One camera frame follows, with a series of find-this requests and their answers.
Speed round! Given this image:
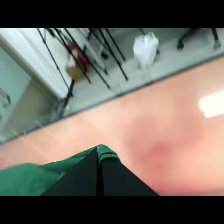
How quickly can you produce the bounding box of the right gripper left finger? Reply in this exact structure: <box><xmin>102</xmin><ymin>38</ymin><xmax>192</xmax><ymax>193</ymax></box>
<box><xmin>41</xmin><ymin>148</ymin><xmax>99</xmax><ymax>197</ymax></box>

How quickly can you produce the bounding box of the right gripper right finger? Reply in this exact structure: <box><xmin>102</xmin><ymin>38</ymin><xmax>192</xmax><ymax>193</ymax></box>
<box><xmin>100</xmin><ymin>156</ymin><xmax>159</xmax><ymax>197</ymax></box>

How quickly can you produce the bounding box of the green shirt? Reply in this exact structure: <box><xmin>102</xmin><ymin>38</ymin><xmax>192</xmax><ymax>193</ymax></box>
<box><xmin>0</xmin><ymin>143</ymin><xmax>120</xmax><ymax>197</ymax></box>

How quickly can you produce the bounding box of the black tripod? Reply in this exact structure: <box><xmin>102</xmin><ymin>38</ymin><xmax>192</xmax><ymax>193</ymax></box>
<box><xmin>35</xmin><ymin>28</ymin><xmax>129</xmax><ymax>118</ymax></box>

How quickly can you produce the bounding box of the white plastic bag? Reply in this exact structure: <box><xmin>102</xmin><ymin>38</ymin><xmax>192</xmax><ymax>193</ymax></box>
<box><xmin>132</xmin><ymin>31</ymin><xmax>160</xmax><ymax>70</ymax></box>

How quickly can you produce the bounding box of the black chair base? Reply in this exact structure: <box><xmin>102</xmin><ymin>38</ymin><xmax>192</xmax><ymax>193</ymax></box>
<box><xmin>176</xmin><ymin>28</ymin><xmax>223</xmax><ymax>51</ymax></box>

